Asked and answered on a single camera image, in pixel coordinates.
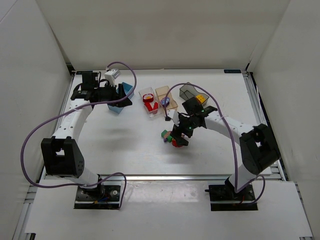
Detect blue plastic container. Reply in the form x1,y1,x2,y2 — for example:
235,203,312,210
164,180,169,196
107,82,134,114

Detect red long lego brick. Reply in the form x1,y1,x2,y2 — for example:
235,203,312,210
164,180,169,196
144,102,159,112

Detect red flower lego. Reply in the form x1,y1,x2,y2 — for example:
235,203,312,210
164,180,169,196
142,93,154,103

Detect yellow flower lego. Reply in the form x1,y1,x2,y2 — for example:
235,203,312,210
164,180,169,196
195,94,208,106

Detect smoky grey container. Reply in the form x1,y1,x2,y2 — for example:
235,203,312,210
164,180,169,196
179,82,209,101

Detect purple lotus lego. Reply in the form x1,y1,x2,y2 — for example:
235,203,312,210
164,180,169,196
160,97,170,107

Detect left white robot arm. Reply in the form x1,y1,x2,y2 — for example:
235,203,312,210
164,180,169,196
41,68,132,191

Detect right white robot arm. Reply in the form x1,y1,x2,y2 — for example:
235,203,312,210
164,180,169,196
165,97,280,195

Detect clear plastic container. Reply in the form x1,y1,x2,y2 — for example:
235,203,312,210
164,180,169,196
138,87,161,118

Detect orange transparent container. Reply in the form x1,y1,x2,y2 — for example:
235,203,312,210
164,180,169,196
155,85,178,117

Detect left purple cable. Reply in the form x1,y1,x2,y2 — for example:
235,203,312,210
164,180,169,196
20,61,137,210

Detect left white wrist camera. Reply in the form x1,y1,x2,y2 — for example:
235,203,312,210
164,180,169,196
104,68,121,86

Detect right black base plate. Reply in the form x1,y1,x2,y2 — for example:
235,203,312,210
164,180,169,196
204,184,258,212

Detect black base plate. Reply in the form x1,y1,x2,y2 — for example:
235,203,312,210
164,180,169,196
73,181,122,210
204,184,258,212

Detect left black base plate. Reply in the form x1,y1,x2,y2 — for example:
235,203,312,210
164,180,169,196
73,181,122,210

